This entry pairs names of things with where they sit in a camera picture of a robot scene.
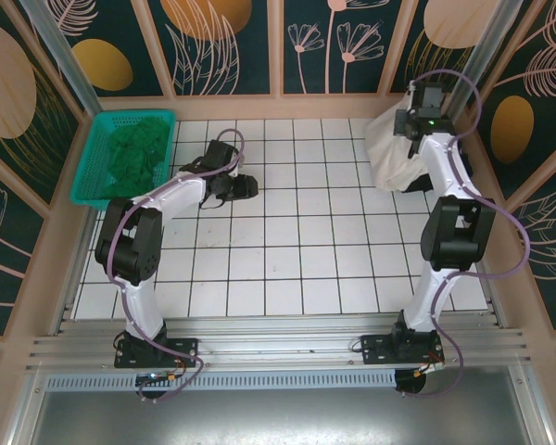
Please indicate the white t-shirt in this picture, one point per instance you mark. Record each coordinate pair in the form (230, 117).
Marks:
(389, 153)

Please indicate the teal plastic basket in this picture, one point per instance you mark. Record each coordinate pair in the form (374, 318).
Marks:
(87, 162)

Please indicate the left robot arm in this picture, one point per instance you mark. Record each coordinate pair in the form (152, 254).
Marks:
(130, 241)

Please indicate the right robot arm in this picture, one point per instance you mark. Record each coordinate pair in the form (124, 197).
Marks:
(458, 232)

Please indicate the black folded t-shirt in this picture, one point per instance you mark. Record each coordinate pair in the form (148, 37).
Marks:
(419, 185)

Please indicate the green t-shirt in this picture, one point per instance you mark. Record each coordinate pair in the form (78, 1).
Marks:
(134, 153)

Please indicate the metal sheet panel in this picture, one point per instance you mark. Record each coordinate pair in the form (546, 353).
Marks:
(278, 417)

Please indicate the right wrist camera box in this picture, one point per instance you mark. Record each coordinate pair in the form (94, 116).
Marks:
(431, 97)

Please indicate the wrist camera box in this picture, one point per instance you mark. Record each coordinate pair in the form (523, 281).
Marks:
(221, 154)
(431, 97)

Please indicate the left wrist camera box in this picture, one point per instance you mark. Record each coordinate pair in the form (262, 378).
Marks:
(221, 154)

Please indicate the aluminium frame post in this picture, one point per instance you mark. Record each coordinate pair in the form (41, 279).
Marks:
(486, 46)
(69, 65)

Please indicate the aluminium mounting rail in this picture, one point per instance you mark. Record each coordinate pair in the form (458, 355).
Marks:
(278, 338)

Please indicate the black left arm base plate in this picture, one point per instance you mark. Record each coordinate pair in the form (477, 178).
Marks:
(185, 350)

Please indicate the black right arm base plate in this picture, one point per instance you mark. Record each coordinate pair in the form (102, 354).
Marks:
(375, 347)

